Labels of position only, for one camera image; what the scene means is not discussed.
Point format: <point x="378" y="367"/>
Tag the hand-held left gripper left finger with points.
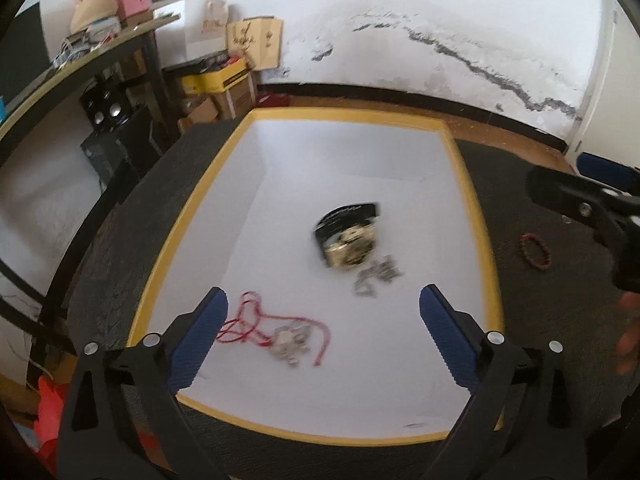
<point x="197" y="345"/>

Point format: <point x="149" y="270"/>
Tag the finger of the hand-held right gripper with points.
<point x="570" y="192"/>
<point x="607" y="170"/>

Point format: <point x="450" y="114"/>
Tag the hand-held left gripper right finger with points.
<point x="450" y="340"/>

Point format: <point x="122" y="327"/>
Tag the black gold wristwatch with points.
<point x="347" y="245"/>

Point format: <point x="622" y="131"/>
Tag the yellow cardboard box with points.
<point x="340" y="185"/>

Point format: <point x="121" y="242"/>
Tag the person's right hand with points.
<point x="631" y="340"/>

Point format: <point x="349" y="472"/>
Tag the white door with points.
<point x="627" y="85"/>

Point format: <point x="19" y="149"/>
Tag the black patterned mat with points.
<point x="545" y="320"/>

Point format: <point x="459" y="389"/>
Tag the red plastic bag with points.
<point x="52" y="410"/>

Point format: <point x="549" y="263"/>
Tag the black computer case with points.
<point x="120" y="150"/>

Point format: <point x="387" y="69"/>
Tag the brown cardboard box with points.
<point x="235" y="100"/>

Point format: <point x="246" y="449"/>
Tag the black speaker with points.
<point x="107" y="110"/>

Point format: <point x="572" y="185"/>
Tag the red cloth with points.
<point x="272" y="100"/>

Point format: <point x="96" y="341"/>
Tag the flat yellow black box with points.
<point x="215" y="77"/>

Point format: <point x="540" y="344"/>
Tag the black desk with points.
<point x="75" y="70"/>

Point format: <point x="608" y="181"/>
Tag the brown paper bag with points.
<point x="255" y="42"/>

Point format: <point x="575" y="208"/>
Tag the white paper bag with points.
<point x="205" y="30"/>

